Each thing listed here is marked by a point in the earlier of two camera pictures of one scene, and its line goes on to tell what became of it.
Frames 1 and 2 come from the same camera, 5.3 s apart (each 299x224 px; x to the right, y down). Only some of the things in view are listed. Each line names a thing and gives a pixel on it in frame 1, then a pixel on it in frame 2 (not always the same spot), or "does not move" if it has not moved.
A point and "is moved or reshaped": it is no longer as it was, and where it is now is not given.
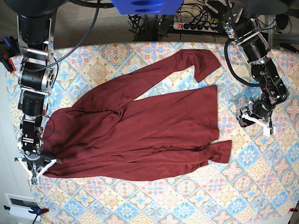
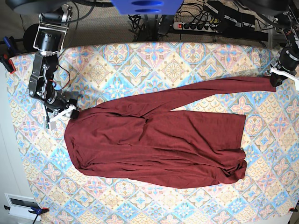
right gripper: (260, 108) → (288, 61)
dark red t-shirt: (115, 133) is moved or reshaped
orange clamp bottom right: (293, 209) does not move
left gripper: (35, 162) → (59, 101)
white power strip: (195, 27) does not move
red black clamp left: (5, 59) does not move
